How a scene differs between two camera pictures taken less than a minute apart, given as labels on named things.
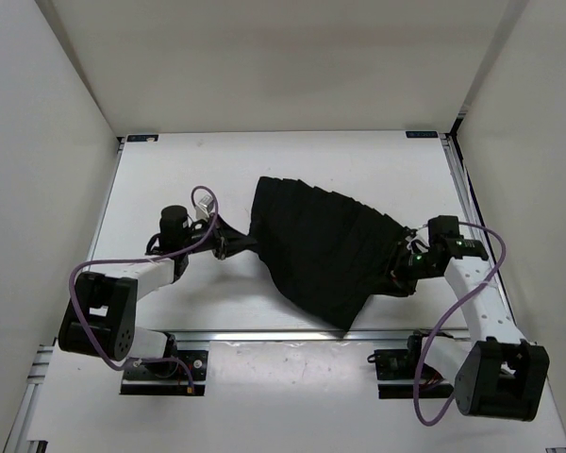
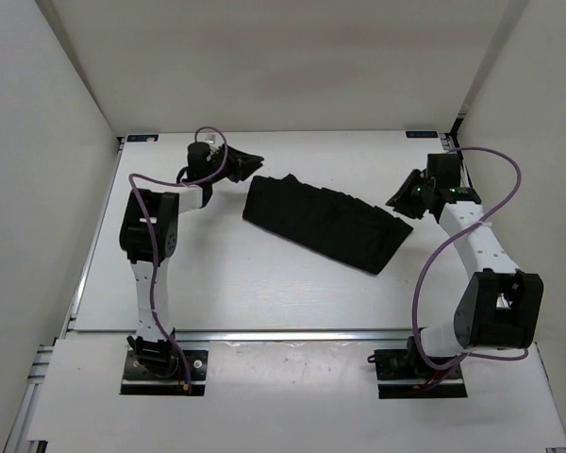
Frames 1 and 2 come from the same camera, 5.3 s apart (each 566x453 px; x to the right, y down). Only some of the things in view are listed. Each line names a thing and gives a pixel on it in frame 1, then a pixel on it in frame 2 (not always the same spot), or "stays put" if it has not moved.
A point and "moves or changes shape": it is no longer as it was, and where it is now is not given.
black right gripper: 398,274 -> 401,201
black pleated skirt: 332,256 moves or changes shape
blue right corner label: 422,134 stays put
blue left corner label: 141,137 stays put
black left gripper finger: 226,243 -> 242,159
